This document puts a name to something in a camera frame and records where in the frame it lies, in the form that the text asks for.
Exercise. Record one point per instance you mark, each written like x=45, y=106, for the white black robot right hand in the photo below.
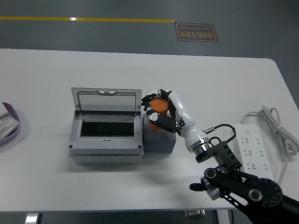
x=182, y=114

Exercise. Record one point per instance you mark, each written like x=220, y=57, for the orange cylinder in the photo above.
x=158, y=105

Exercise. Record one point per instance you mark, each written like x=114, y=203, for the grey box with clear lid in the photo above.
x=104, y=144

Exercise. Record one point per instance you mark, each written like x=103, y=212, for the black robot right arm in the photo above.
x=266, y=194

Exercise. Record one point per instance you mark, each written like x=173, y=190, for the grey cube block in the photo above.
x=161, y=143

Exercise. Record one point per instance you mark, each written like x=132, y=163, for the white power strip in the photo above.
x=253, y=151

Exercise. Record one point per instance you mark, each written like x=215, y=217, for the purple tray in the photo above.
x=21, y=124

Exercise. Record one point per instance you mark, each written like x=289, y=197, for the white socket panel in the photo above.
x=1, y=125

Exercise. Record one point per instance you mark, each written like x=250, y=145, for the grey table bracket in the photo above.
x=195, y=214

